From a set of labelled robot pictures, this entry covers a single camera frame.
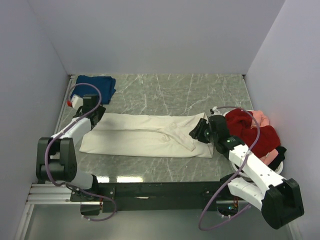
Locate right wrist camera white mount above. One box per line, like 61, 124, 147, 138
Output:
210, 106, 223, 116

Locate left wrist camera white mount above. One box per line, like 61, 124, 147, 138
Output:
67, 94, 83, 110

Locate pink t shirt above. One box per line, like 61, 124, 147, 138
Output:
250, 110, 279, 166

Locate folded blue t shirt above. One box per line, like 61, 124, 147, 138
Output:
70, 75, 117, 105

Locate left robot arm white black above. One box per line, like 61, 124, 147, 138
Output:
35, 94, 106, 201

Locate red t shirt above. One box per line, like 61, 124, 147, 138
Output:
225, 109, 281, 158

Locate white t shirt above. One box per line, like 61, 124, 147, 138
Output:
79, 112, 214, 158

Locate black base crossbar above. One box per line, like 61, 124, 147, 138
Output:
70, 181, 223, 216

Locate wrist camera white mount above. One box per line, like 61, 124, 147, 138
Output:
67, 94, 83, 110
210, 106, 223, 116

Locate black t shirt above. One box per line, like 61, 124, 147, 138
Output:
268, 146, 287, 171

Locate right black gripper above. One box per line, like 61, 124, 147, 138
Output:
188, 117, 218, 144

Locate aluminium frame rail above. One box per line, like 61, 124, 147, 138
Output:
13, 74, 81, 240

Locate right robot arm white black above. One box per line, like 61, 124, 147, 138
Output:
189, 115, 305, 230

